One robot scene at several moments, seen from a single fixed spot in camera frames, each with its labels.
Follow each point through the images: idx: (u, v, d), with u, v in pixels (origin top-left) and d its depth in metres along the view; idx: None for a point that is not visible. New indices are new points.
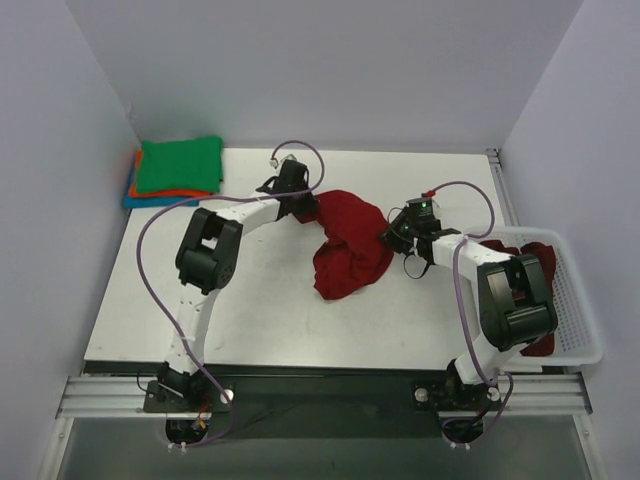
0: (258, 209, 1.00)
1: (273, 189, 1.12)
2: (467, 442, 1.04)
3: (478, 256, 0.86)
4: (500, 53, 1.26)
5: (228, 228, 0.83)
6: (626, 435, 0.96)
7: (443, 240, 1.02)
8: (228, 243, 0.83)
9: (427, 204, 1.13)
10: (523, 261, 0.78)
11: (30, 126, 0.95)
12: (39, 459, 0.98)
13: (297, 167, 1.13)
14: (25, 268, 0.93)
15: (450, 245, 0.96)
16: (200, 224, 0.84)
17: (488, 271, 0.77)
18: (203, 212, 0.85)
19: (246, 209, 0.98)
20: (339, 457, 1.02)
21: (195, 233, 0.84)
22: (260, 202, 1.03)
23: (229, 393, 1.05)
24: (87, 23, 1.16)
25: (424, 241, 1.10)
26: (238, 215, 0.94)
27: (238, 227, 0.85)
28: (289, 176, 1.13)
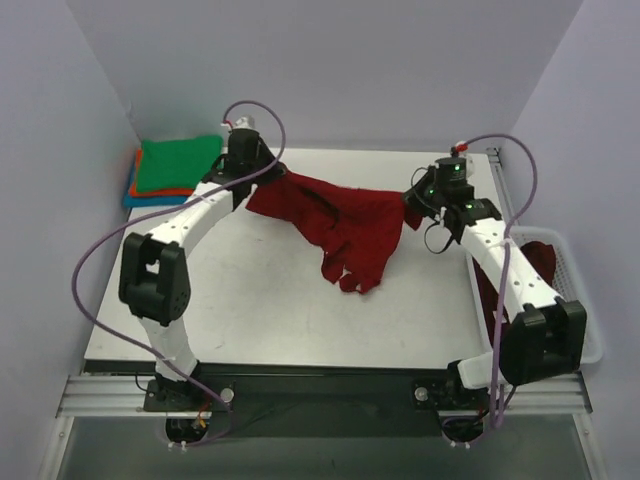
0: (204, 212, 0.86)
1: (223, 172, 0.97)
2: (467, 442, 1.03)
3: (519, 283, 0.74)
4: (500, 53, 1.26)
5: (163, 254, 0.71)
6: (626, 434, 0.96)
7: (480, 228, 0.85)
8: (168, 271, 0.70)
9: (461, 167, 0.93)
10: (570, 311, 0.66)
11: (31, 124, 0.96)
12: (39, 458, 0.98)
13: (248, 140, 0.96)
14: (26, 267, 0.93)
15: (488, 244, 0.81)
16: (133, 254, 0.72)
17: (531, 326, 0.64)
18: (136, 239, 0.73)
19: (190, 217, 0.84)
20: (339, 456, 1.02)
21: (132, 266, 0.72)
22: (206, 202, 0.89)
23: (230, 393, 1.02)
24: (87, 22, 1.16)
25: (454, 213, 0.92)
26: (178, 230, 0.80)
27: (178, 250, 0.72)
28: (238, 154, 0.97)
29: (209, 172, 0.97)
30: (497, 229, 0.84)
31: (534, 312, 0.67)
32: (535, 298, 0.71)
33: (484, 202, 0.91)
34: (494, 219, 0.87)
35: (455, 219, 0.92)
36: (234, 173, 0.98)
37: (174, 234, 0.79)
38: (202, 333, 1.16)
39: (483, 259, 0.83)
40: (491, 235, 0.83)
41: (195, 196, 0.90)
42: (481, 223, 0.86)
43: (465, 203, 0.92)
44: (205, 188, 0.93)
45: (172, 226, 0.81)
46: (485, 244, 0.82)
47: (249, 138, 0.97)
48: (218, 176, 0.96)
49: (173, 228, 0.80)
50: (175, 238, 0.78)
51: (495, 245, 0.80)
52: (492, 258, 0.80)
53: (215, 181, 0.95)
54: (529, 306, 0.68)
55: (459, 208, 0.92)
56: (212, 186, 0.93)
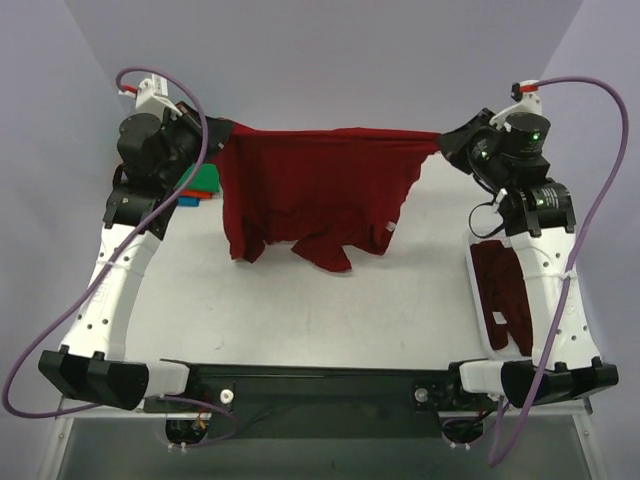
0: (122, 281, 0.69)
1: (133, 198, 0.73)
2: (467, 443, 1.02)
3: (562, 334, 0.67)
4: (500, 54, 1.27)
5: (92, 376, 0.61)
6: (626, 436, 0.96)
7: (543, 240, 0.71)
8: (106, 390, 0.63)
9: (539, 137, 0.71)
10: (600, 380, 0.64)
11: (33, 125, 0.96)
12: (39, 459, 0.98)
13: (148, 142, 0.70)
14: (26, 267, 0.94)
15: (545, 270, 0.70)
16: (57, 381, 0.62)
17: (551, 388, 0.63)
18: (52, 360, 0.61)
19: (107, 301, 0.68)
20: (339, 458, 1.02)
21: (63, 388, 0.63)
22: (118, 267, 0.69)
23: (229, 393, 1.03)
24: (88, 23, 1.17)
25: (515, 201, 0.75)
26: (102, 326, 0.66)
27: (105, 371, 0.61)
28: (142, 164, 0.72)
29: (112, 199, 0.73)
30: (561, 249, 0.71)
31: (564, 378, 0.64)
32: (573, 359, 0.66)
33: (555, 189, 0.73)
34: (563, 227, 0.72)
35: (516, 209, 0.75)
36: (146, 186, 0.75)
37: (96, 338, 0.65)
38: (203, 334, 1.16)
39: (530, 274, 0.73)
40: (550, 255, 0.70)
41: (102, 257, 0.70)
42: (546, 232, 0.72)
43: (532, 189, 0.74)
44: (110, 236, 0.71)
45: (89, 325, 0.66)
46: (540, 267, 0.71)
47: (147, 138, 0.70)
48: (125, 204, 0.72)
49: (91, 327, 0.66)
50: (99, 347, 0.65)
51: (552, 274, 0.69)
52: (539, 282, 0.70)
53: (125, 219, 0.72)
54: (560, 368, 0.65)
55: (524, 195, 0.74)
56: (123, 230, 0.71)
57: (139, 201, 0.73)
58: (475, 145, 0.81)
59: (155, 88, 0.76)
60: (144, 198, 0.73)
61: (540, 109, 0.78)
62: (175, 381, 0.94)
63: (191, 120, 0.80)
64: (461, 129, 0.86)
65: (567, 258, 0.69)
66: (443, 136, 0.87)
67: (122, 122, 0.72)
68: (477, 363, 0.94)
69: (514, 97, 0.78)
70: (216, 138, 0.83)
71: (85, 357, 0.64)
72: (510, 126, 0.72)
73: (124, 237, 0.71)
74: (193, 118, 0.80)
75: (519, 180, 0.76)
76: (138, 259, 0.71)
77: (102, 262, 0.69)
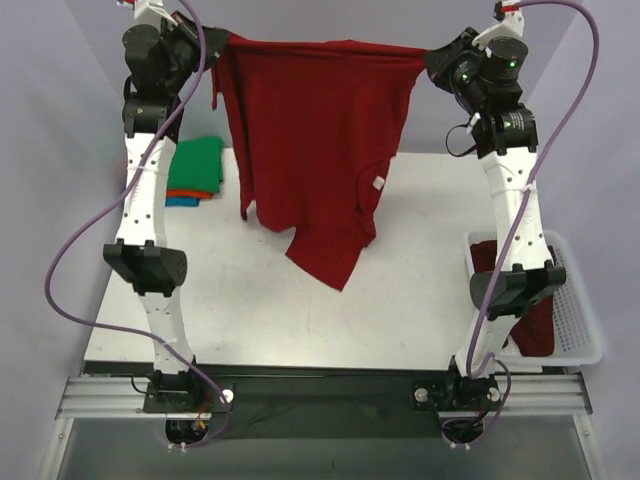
0: (155, 184, 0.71)
1: (145, 105, 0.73)
2: (466, 443, 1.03)
3: (518, 240, 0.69)
4: None
5: (153, 257, 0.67)
6: (626, 435, 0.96)
7: (509, 158, 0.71)
8: (165, 266, 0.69)
9: (517, 63, 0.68)
10: (550, 278, 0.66)
11: (32, 126, 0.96)
12: (39, 459, 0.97)
13: (154, 50, 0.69)
14: (26, 267, 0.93)
15: (508, 186, 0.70)
16: (120, 264, 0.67)
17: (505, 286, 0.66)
18: (113, 247, 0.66)
19: (146, 198, 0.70)
20: (339, 457, 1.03)
21: (125, 270, 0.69)
22: (149, 170, 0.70)
23: (228, 393, 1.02)
24: (88, 23, 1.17)
25: (486, 123, 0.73)
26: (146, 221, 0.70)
27: (158, 253, 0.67)
28: (150, 73, 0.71)
29: (125, 109, 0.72)
30: (526, 166, 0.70)
31: (518, 275, 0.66)
32: (525, 261, 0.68)
33: (522, 114, 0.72)
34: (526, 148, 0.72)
35: (486, 131, 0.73)
36: (154, 97, 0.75)
37: (138, 231, 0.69)
38: (202, 333, 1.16)
39: (495, 191, 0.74)
40: (516, 171, 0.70)
41: (132, 163, 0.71)
42: (512, 151, 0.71)
43: (502, 112, 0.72)
44: (135, 143, 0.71)
45: (135, 219, 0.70)
46: (504, 182, 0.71)
47: (152, 48, 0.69)
48: (140, 112, 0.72)
49: (137, 221, 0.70)
50: (149, 237, 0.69)
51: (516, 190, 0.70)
52: (503, 198, 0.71)
53: (143, 125, 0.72)
54: (516, 268, 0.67)
55: (495, 119, 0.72)
56: (144, 137, 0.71)
57: (153, 108, 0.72)
58: (457, 68, 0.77)
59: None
60: (156, 106, 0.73)
61: (522, 29, 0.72)
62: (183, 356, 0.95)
63: (189, 30, 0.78)
64: (445, 48, 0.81)
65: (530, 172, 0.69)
66: (429, 53, 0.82)
67: (124, 35, 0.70)
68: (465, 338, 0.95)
69: (495, 17, 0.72)
70: (213, 48, 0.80)
71: (138, 245, 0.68)
72: (491, 50, 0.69)
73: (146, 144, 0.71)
74: (190, 29, 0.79)
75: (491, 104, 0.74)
76: (163, 160, 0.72)
77: (132, 168, 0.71)
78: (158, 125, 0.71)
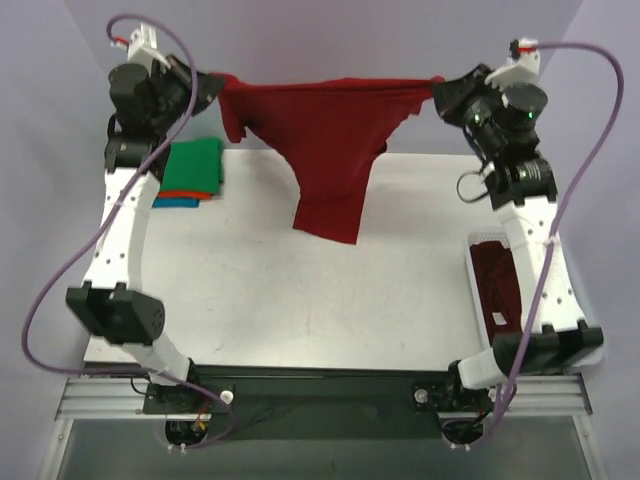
0: (133, 220, 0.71)
1: (130, 145, 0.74)
2: (467, 444, 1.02)
3: (547, 296, 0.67)
4: (499, 55, 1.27)
5: (122, 299, 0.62)
6: (626, 437, 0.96)
7: (526, 209, 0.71)
8: (135, 312, 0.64)
9: (534, 114, 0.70)
10: (585, 340, 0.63)
11: (31, 127, 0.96)
12: (39, 459, 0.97)
13: (138, 88, 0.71)
14: (25, 269, 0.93)
15: (529, 236, 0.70)
16: (85, 308, 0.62)
17: (538, 350, 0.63)
18: (79, 291, 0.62)
19: (122, 237, 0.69)
20: (339, 458, 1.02)
21: (91, 317, 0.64)
22: (127, 205, 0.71)
23: (228, 394, 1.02)
24: (87, 23, 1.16)
25: (501, 172, 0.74)
26: (118, 261, 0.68)
27: (129, 294, 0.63)
28: (135, 110, 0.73)
29: (110, 146, 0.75)
30: (546, 218, 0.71)
31: (550, 337, 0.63)
32: (556, 321, 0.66)
33: (538, 164, 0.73)
34: (546, 198, 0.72)
35: (501, 180, 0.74)
36: (140, 134, 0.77)
37: (110, 272, 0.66)
38: (202, 335, 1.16)
39: (515, 246, 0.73)
40: (536, 222, 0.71)
41: (111, 198, 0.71)
42: (530, 202, 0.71)
43: (518, 163, 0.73)
44: (115, 180, 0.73)
45: (107, 259, 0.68)
46: (525, 235, 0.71)
47: (137, 86, 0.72)
48: (123, 149, 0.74)
49: (109, 260, 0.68)
50: (120, 277, 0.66)
51: (535, 241, 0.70)
52: (525, 251, 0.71)
53: (125, 162, 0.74)
54: (546, 329, 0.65)
55: (510, 169, 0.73)
56: (125, 173, 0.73)
57: (137, 147, 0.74)
58: (470, 108, 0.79)
59: (145, 39, 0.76)
60: (141, 144, 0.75)
61: (537, 66, 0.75)
62: (179, 365, 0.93)
63: (181, 72, 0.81)
64: (456, 83, 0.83)
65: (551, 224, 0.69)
66: (439, 88, 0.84)
67: (111, 72, 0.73)
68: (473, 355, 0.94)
69: (509, 56, 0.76)
70: (206, 91, 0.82)
71: (107, 286, 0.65)
72: (508, 100, 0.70)
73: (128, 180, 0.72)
74: (183, 71, 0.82)
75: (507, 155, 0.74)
76: (144, 198, 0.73)
77: (111, 203, 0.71)
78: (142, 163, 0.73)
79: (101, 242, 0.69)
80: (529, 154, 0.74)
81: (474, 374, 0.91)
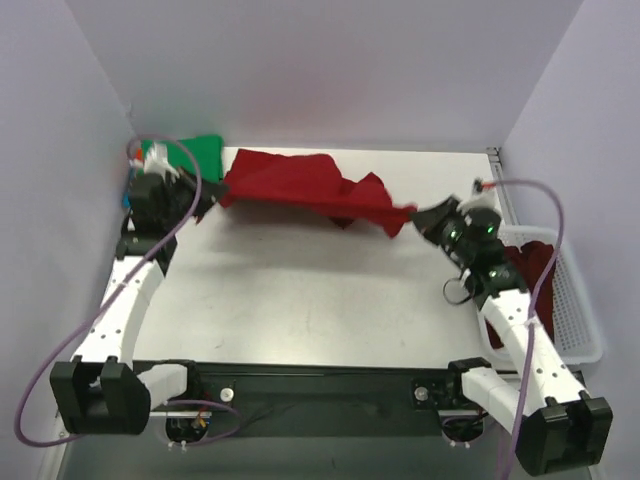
0: (133, 298, 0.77)
1: (140, 243, 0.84)
2: (467, 442, 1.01)
3: (542, 371, 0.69)
4: (500, 53, 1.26)
5: (103, 377, 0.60)
6: (626, 435, 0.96)
7: (502, 302, 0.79)
8: (117, 392, 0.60)
9: (494, 228, 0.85)
10: (593, 411, 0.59)
11: (30, 126, 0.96)
12: (38, 460, 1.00)
13: (153, 194, 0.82)
14: (25, 268, 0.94)
15: (510, 321, 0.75)
16: (68, 389, 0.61)
17: (551, 427, 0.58)
18: (64, 368, 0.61)
19: (119, 314, 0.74)
20: (338, 456, 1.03)
21: (71, 400, 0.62)
22: (131, 286, 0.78)
23: (229, 392, 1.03)
24: (87, 22, 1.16)
25: (477, 278, 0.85)
26: (112, 335, 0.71)
27: (118, 368, 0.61)
28: (148, 212, 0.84)
29: (122, 240, 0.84)
30: (522, 305, 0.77)
31: (555, 407, 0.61)
32: (558, 395, 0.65)
33: (508, 268, 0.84)
34: (518, 289, 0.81)
35: (478, 285, 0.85)
36: (151, 231, 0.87)
37: (103, 346, 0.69)
38: (202, 333, 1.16)
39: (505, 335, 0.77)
40: (515, 310, 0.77)
41: (116, 281, 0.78)
42: (504, 294, 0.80)
43: (489, 269, 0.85)
44: (122, 267, 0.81)
45: (102, 335, 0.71)
46: (507, 321, 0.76)
47: (153, 189, 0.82)
48: (134, 244, 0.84)
49: (103, 336, 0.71)
50: (112, 353, 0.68)
51: (517, 323, 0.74)
52: (512, 337, 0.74)
53: (133, 253, 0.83)
54: (551, 402, 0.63)
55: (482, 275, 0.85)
56: (132, 261, 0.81)
57: (148, 243, 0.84)
58: (445, 227, 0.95)
59: (157, 154, 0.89)
60: (151, 242, 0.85)
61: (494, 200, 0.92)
62: (175, 380, 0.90)
63: (189, 181, 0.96)
64: (431, 211, 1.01)
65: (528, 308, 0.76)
66: (421, 215, 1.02)
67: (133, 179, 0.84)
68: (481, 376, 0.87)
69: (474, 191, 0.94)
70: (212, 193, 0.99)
71: (98, 363, 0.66)
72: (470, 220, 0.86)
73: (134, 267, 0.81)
74: (190, 179, 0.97)
75: (478, 264, 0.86)
76: (146, 282, 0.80)
77: (116, 284, 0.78)
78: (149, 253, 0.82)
79: (98, 319, 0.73)
80: (500, 264, 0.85)
81: (480, 394, 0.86)
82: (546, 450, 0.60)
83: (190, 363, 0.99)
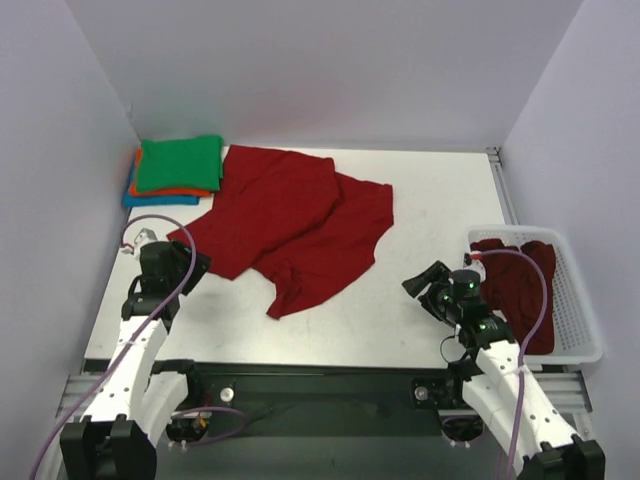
0: (140, 357, 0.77)
1: (144, 303, 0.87)
2: (466, 441, 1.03)
3: (535, 417, 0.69)
4: (500, 52, 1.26)
5: (113, 436, 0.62)
6: (625, 435, 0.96)
7: (494, 352, 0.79)
8: (125, 452, 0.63)
9: (475, 284, 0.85)
10: (587, 454, 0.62)
11: (29, 126, 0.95)
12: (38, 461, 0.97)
13: (163, 254, 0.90)
14: (25, 268, 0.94)
15: (503, 372, 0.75)
16: (78, 449, 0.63)
17: (549, 470, 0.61)
18: (70, 431, 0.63)
19: (127, 375, 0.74)
20: (338, 456, 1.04)
21: (80, 461, 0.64)
22: (137, 346, 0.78)
23: (229, 392, 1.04)
24: (86, 22, 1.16)
25: (469, 333, 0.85)
26: (121, 395, 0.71)
27: (126, 430, 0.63)
28: (156, 270, 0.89)
29: (128, 301, 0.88)
30: (512, 355, 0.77)
31: (550, 452, 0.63)
32: (551, 438, 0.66)
33: (495, 321, 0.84)
34: (508, 340, 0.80)
35: (471, 340, 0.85)
36: (156, 291, 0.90)
37: (112, 407, 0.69)
38: (201, 333, 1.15)
39: (497, 383, 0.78)
40: (505, 360, 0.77)
41: (122, 341, 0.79)
42: (494, 347, 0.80)
43: (479, 323, 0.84)
44: (128, 328, 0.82)
45: (110, 393, 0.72)
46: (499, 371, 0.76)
47: (162, 252, 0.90)
48: (139, 303, 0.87)
49: (112, 395, 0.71)
50: (121, 411, 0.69)
51: (509, 371, 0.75)
52: (504, 386, 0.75)
53: (137, 313, 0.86)
54: (547, 447, 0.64)
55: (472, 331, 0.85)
56: (137, 321, 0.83)
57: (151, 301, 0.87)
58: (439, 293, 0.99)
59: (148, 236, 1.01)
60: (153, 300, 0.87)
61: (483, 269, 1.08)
62: (176, 394, 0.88)
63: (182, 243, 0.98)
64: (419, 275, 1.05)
65: (517, 359, 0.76)
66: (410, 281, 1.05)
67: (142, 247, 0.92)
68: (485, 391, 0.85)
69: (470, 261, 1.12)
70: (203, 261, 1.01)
71: (106, 420, 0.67)
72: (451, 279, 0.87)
73: (139, 327, 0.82)
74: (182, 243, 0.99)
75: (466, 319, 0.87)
76: (152, 341, 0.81)
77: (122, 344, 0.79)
78: (153, 311, 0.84)
79: (107, 379, 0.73)
80: (488, 318, 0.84)
81: (483, 412, 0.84)
82: None
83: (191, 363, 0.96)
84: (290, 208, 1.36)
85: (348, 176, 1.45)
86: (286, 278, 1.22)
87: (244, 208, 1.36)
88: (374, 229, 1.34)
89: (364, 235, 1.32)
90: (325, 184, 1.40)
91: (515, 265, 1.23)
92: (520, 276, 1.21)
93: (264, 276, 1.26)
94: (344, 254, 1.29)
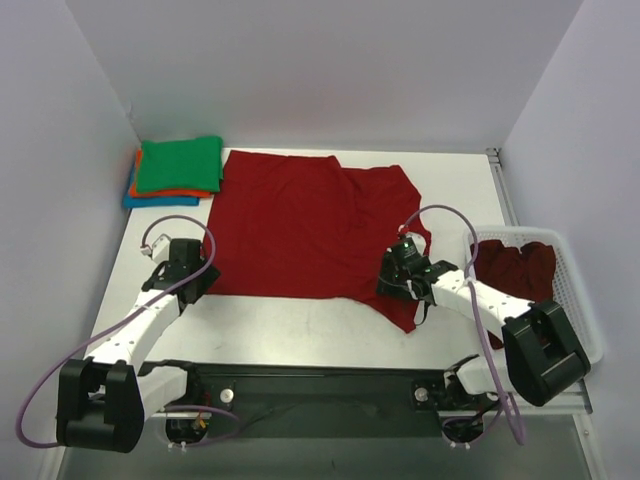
0: (152, 318, 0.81)
1: (164, 279, 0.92)
2: (467, 442, 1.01)
3: (494, 305, 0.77)
4: (500, 54, 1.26)
5: (108, 379, 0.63)
6: (627, 435, 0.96)
7: (444, 281, 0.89)
8: (119, 397, 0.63)
9: (409, 243, 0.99)
10: (549, 313, 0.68)
11: (29, 127, 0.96)
12: (38, 462, 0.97)
13: (190, 245, 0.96)
14: (25, 267, 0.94)
15: (456, 289, 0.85)
16: (75, 385, 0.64)
17: (518, 335, 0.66)
18: (72, 368, 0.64)
19: (135, 331, 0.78)
20: (339, 456, 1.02)
21: (72, 399, 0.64)
22: (150, 310, 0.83)
23: (229, 393, 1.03)
24: (87, 23, 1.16)
25: (419, 281, 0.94)
26: (122, 347, 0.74)
27: (128, 372, 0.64)
28: (181, 258, 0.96)
29: (150, 278, 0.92)
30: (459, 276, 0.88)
31: (517, 322, 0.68)
32: (512, 311, 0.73)
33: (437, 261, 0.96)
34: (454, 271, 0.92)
35: (422, 286, 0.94)
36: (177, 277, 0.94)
37: (117, 353, 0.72)
38: (201, 335, 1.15)
39: (462, 307, 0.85)
40: (455, 281, 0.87)
41: (138, 305, 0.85)
42: (443, 278, 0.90)
43: (424, 269, 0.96)
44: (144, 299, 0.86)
45: (116, 343, 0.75)
46: (453, 290, 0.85)
47: (191, 241, 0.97)
48: (160, 280, 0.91)
49: (117, 344, 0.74)
50: (121, 357, 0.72)
51: (461, 287, 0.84)
52: (461, 300, 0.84)
53: (155, 288, 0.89)
54: (510, 319, 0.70)
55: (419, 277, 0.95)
56: (152, 292, 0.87)
57: (171, 279, 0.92)
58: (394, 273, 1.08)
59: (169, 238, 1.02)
60: (172, 282, 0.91)
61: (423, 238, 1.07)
62: (175, 386, 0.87)
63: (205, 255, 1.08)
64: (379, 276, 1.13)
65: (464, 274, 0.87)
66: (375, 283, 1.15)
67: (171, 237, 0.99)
68: (475, 363, 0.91)
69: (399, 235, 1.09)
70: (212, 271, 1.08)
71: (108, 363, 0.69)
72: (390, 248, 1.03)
73: (152, 297, 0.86)
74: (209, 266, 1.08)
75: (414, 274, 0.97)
76: (165, 309, 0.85)
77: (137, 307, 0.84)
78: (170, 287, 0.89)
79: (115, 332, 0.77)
80: (428, 264, 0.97)
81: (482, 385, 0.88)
82: (530, 367, 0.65)
83: (191, 364, 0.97)
84: (312, 213, 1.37)
85: (358, 170, 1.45)
86: (341, 286, 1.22)
87: (263, 216, 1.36)
88: (401, 214, 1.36)
89: (388, 222, 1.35)
90: (341, 186, 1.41)
91: (515, 264, 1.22)
92: (520, 276, 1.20)
93: (310, 287, 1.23)
94: (373, 247, 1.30)
